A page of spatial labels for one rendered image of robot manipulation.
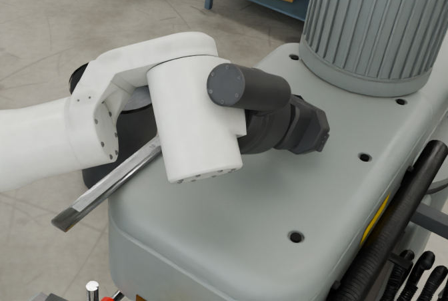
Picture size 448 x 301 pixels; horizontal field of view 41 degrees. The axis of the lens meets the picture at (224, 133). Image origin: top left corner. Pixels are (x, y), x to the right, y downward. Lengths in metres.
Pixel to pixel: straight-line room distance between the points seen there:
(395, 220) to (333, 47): 0.25
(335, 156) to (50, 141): 0.36
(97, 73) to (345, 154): 0.35
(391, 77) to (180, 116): 0.43
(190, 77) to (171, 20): 4.48
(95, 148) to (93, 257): 2.54
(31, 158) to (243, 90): 0.19
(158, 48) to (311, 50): 0.42
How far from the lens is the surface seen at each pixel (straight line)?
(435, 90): 1.20
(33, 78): 4.23
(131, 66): 0.50
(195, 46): 0.50
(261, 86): 0.49
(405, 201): 0.84
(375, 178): 0.73
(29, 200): 3.34
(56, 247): 3.10
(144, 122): 2.97
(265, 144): 0.59
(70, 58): 4.44
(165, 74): 0.50
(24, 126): 0.53
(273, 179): 0.68
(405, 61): 0.85
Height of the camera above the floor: 2.35
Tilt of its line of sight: 38 degrees down
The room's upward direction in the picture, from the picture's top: 8 degrees clockwise
